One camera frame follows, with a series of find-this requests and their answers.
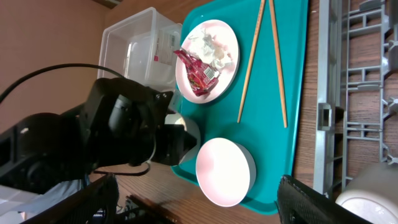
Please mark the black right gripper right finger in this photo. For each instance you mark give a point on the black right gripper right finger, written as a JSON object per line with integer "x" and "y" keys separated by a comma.
{"x": 298, "y": 203}

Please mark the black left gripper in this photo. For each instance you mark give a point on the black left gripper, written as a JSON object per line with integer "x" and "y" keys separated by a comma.
{"x": 124, "y": 123}

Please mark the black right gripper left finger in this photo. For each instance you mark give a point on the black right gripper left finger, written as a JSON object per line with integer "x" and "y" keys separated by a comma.
{"x": 103, "y": 194}

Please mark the grey bowl with rice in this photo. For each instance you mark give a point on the grey bowl with rice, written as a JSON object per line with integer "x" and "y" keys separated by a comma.
{"x": 192, "y": 128}

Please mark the white paper cup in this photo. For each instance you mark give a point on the white paper cup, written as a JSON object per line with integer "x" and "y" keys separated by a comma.
{"x": 372, "y": 194}

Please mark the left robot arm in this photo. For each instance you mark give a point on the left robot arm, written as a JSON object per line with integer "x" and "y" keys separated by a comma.
{"x": 43, "y": 150}

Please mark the grey dishwasher rack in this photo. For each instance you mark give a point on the grey dishwasher rack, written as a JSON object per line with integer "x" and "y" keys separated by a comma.
{"x": 356, "y": 92}

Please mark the white empty bowl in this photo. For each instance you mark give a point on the white empty bowl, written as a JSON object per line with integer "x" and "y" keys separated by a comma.
{"x": 225, "y": 171}

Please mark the clear plastic bin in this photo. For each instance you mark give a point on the clear plastic bin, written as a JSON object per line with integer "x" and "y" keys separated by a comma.
{"x": 141, "y": 48}

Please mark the red snack wrapper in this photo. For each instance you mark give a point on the red snack wrapper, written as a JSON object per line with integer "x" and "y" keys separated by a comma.
{"x": 201, "y": 76}

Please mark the teal serving tray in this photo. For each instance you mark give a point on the teal serving tray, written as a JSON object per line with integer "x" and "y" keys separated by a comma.
{"x": 261, "y": 129}

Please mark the crumpled white napkin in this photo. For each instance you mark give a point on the crumpled white napkin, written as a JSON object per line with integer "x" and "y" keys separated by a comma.
{"x": 204, "y": 47}

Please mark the white round plate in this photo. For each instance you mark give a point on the white round plate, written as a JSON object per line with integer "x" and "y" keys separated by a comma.
{"x": 223, "y": 35}

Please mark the left wooden chopstick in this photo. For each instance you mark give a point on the left wooden chopstick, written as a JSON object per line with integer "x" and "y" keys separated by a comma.
{"x": 251, "y": 58}

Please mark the wooden chopstick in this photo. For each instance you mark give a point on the wooden chopstick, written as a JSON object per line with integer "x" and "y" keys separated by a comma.
{"x": 251, "y": 58}
{"x": 278, "y": 61}

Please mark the right wooden chopstick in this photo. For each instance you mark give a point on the right wooden chopstick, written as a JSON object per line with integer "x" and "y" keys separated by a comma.
{"x": 278, "y": 61}

